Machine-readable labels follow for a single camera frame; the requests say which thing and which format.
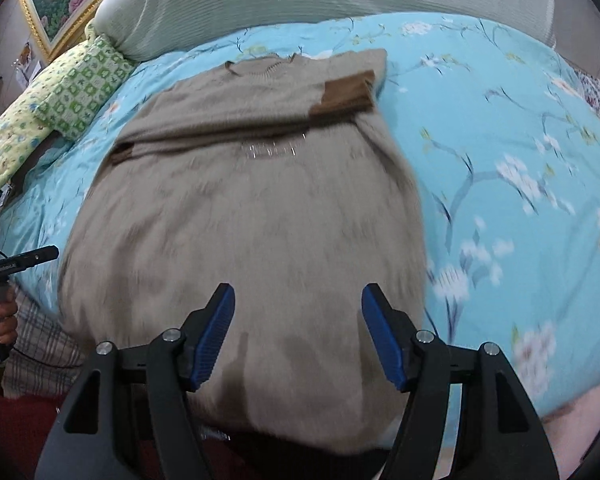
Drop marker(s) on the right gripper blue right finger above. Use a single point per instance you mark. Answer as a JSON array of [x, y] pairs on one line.
[[392, 333]]

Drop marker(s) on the beige knit sweater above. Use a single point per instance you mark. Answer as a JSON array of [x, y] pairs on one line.
[[280, 177]]

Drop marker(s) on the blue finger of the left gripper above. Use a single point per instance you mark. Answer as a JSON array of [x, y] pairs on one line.
[[37, 256]]

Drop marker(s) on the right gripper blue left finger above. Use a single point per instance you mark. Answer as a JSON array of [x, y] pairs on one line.
[[205, 331]]

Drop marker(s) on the light blue floral bedsheet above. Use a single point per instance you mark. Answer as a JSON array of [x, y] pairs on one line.
[[506, 150]]

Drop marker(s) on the person's left hand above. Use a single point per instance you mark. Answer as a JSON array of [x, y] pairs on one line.
[[8, 311]]

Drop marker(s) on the green checkered pillow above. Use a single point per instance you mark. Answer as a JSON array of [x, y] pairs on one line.
[[75, 100]]

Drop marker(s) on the yellow floral quilt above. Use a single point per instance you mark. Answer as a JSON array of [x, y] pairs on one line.
[[20, 130]]

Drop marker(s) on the red sleeve forearm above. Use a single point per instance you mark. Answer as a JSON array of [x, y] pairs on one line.
[[24, 427]]

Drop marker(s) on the plaid blanket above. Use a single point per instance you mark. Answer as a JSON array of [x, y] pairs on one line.
[[45, 361]]

